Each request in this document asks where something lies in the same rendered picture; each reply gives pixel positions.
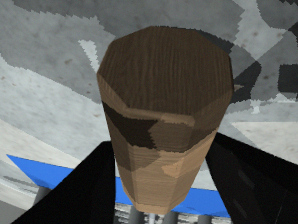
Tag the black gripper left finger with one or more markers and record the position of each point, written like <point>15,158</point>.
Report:
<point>85,196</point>

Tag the blue flat strip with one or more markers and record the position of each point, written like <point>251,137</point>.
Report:
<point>199,201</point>

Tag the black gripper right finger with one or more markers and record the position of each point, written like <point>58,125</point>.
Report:
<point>256,187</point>

